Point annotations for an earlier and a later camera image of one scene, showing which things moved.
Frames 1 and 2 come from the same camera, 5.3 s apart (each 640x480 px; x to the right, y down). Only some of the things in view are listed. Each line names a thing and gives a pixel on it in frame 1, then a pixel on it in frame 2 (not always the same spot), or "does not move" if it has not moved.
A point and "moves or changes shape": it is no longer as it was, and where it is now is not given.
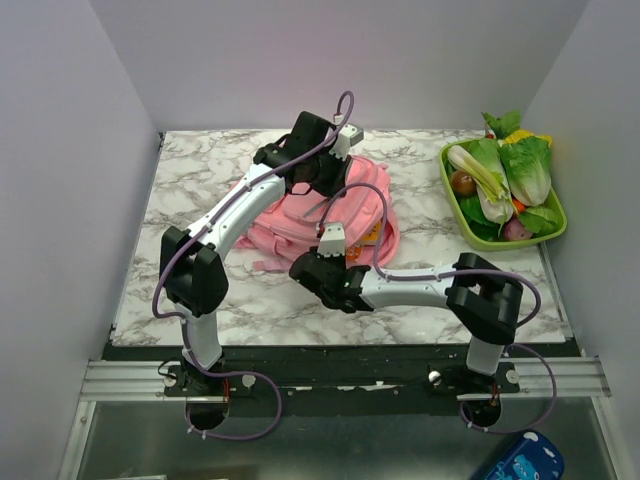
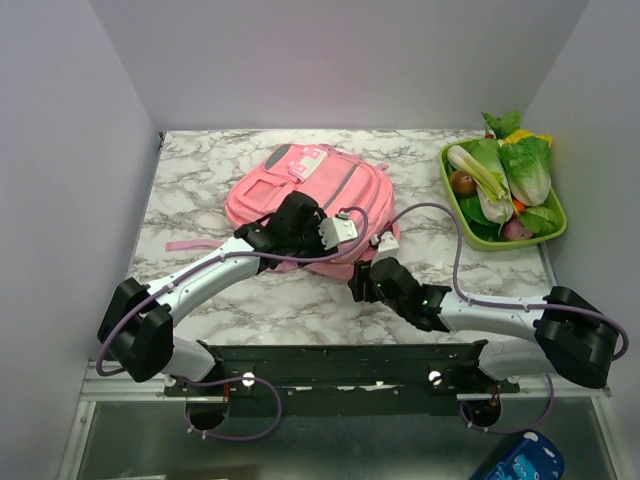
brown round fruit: (462, 183) does not move
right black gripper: (340, 259) -> (361, 274)
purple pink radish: (514, 230) does not move
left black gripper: (336, 187) -> (319, 250)
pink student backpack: (286, 231) moves or changes shape
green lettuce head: (527, 158) does not move
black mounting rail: (328, 379) does not move
